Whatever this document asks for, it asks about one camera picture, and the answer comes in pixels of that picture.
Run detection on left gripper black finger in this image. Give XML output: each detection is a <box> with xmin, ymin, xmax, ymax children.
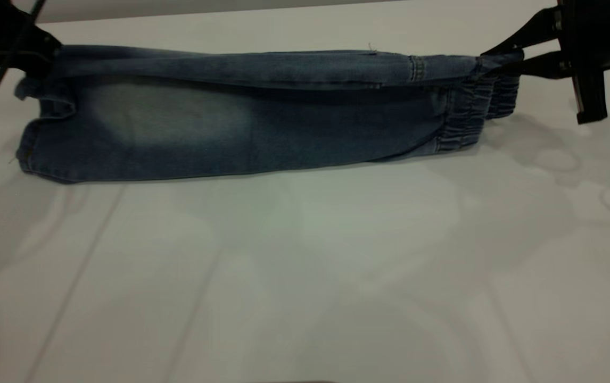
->
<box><xmin>0</xmin><ymin>0</ymin><xmax>64</xmax><ymax>76</ymax></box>

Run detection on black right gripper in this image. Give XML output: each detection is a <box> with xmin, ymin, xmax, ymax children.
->
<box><xmin>480</xmin><ymin>0</ymin><xmax>610</xmax><ymax>126</ymax></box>

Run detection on blue denim jeans with print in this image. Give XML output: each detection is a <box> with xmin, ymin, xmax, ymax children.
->
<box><xmin>15</xmin><ymin>44</ymin><xmax>525</xmax><ymax>185</ymax></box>

